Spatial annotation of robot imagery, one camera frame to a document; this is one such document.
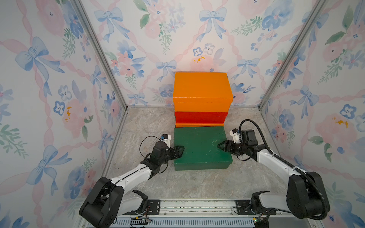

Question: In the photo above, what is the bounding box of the right corner aluminium post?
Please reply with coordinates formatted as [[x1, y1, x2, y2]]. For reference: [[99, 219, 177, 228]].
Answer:
[[258, 0, 327, 111]]

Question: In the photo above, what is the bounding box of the left corner aluminium post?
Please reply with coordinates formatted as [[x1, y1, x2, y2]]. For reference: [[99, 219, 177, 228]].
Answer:
[[69, 0, 128, 110]]

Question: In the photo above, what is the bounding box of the green shoebox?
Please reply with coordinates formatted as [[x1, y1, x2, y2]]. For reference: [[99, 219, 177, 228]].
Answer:
[[174, 126, 232, 171]]

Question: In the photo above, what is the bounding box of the corner aluminium post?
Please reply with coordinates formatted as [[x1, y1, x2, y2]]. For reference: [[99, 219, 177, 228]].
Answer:
[[69, 0, 128, 110], [258, 0, 327, 111]]

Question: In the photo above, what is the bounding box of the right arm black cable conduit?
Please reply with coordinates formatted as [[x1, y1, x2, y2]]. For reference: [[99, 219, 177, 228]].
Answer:
[[239, 119, 331, 228]]

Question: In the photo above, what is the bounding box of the orange shoebox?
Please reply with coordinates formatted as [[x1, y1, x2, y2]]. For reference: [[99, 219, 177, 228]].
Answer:
[[175, 123, 224, 128], [173, 72, 233, 113]]

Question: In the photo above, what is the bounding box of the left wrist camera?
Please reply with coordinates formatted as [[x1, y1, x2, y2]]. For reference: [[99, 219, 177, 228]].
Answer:
[[160, 134, 171, 148]]

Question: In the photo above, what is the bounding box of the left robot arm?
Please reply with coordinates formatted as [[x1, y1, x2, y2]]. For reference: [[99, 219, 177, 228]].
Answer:
[[79, 140, 184, 228]]

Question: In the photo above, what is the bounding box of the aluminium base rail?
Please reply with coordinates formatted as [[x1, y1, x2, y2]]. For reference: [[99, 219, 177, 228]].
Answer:
[[111, 198, 324, 228]]

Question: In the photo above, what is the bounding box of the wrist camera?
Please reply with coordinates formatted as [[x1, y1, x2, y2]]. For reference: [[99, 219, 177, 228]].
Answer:
[[229, 128, 242, 143], [160, 134, 171, 148]]

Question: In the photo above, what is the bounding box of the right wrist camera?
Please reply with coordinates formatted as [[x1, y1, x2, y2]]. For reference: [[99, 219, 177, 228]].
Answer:
[[229, 128, 242, 143]]

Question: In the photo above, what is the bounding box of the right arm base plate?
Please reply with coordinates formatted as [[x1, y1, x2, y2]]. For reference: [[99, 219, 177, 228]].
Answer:
[[235, 199, 272, 215]]

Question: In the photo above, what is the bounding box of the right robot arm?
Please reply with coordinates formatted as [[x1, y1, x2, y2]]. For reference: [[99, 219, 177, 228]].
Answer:
[[217, 140, 330, 220]]

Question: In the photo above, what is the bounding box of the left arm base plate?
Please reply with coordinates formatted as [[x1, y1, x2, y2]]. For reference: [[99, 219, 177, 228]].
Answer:
[[123, 199, 161, 216]]

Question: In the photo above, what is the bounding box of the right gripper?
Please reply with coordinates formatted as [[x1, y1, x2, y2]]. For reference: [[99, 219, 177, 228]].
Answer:
[[217, 140, 247, 155]]

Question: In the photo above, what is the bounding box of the red shoebox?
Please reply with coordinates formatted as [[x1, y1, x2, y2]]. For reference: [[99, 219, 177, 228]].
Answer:
[[175, 112, 228, 124]]

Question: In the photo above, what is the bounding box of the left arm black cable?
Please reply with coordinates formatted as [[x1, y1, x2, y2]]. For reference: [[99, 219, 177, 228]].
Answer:
[[139, 135, 170, 174]]

